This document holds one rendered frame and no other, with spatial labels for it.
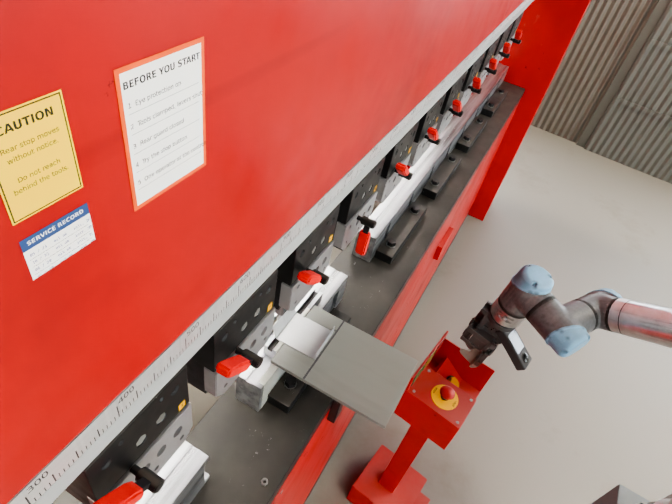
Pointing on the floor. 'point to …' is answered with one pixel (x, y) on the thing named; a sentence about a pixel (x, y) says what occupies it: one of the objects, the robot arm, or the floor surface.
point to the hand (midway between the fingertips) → (474, 365)
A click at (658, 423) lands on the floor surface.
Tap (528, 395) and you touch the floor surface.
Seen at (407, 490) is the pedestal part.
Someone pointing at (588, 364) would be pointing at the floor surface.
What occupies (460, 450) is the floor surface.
